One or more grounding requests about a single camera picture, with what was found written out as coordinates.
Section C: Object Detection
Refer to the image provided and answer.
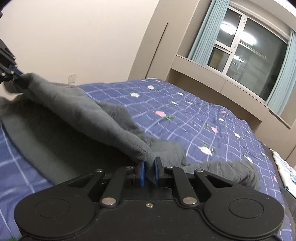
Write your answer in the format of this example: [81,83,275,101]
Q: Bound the grey fleece pants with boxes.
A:
[1,73,260,190]

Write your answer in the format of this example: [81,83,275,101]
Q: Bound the light blue curtain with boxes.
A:
[188,0,230,66]
[266,29,296,115]

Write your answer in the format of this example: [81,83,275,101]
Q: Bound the light blue right curtain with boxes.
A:
[266,29,296,115]

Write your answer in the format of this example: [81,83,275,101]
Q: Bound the beige built-in wardrobe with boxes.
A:
[128,1,295,165]

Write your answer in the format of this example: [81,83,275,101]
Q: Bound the light blue left curtain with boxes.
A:
[188,0,230,66]

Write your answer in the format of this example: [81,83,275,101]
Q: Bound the window with white frame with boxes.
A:
[208,6,287,100]

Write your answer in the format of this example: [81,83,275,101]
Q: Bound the light blue patterned pillow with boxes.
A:
[271,149,296,197]

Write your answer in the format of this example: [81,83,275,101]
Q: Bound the white wall socket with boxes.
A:
[68,73,76,84]

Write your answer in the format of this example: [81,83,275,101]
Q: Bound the blue floral checked quilt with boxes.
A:
[1,78,288,240]

